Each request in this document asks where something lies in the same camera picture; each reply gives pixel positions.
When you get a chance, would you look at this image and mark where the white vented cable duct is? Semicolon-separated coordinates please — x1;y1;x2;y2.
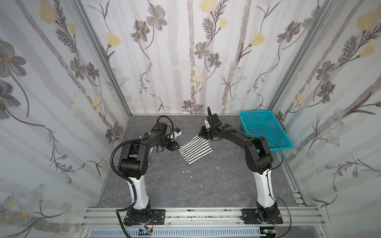
89;227;263;238

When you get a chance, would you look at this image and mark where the teal plastic basket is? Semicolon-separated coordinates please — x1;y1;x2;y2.
239;110;293;152

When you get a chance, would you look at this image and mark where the black striped tank top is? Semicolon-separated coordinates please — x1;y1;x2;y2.
178;136;213;165

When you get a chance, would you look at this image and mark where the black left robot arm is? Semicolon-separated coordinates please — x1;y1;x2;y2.
110;122;182;226

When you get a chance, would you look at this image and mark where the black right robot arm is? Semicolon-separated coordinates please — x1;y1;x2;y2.
199;111;283;225

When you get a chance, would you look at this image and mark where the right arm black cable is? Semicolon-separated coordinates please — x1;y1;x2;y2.
264;142;292;238

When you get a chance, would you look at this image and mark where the aluminium corner post left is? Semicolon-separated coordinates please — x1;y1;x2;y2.
70;0;133;118

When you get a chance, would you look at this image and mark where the aluminium corner post right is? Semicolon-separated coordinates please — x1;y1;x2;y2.
267;0;337;111

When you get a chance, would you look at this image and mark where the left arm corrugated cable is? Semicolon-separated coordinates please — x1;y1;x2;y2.
110;136;143;238

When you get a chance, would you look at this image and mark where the aluminium corner post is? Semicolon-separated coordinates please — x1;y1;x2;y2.
267;0;337;111
70;0;133;118

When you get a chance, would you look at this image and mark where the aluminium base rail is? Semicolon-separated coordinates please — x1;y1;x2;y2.
80;207;326;228

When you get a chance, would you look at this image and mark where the blue striped tank top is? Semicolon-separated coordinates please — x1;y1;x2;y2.
113;146;153;172

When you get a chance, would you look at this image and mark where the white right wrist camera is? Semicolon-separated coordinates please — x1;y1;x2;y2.
204;119;210;129

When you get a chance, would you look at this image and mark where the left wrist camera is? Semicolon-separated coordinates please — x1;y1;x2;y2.
173;127;182;138

